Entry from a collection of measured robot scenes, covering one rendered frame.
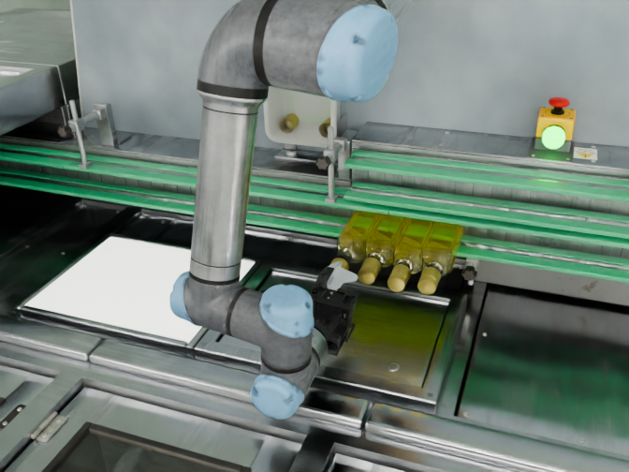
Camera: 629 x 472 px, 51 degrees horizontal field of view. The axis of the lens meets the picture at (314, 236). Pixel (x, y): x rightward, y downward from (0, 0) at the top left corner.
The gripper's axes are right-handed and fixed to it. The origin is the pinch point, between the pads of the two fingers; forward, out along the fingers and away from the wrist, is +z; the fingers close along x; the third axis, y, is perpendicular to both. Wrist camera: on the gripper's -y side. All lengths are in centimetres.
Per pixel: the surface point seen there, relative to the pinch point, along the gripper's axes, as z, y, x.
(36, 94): 32, -93, 10
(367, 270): 0.8, 6.1, 2.2
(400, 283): 0.7, 12.5, 1.1
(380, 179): 29.0, 0.5, 7.2
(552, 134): 32, 33, 23
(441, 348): -0.7, 22.1, -10.3
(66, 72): 45, -93, 13
